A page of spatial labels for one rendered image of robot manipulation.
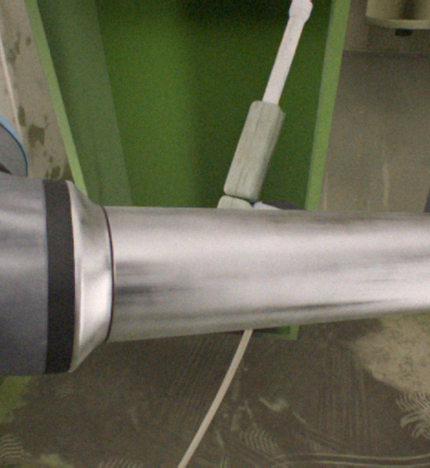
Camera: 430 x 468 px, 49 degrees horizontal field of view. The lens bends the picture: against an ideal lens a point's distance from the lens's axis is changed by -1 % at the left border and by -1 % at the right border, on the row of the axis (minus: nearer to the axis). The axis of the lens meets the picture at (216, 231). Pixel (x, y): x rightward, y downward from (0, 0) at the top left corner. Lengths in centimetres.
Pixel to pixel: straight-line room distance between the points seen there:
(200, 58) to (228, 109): 17
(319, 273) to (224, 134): 116
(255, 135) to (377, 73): 182
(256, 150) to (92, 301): 50
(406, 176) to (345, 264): 210
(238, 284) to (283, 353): 182
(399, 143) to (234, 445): 155
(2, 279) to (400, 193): 225
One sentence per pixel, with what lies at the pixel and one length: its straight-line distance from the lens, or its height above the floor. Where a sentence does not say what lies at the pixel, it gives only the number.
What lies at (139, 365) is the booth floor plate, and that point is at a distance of 206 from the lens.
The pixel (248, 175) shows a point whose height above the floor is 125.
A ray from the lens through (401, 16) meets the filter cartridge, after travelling 213.
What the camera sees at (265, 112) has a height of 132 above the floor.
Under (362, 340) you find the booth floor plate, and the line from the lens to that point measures 223.
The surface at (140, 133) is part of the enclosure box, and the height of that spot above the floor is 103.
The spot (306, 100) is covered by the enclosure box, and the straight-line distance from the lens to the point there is 139.
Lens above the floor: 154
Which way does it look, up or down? 32 degrees down
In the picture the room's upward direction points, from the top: straight up
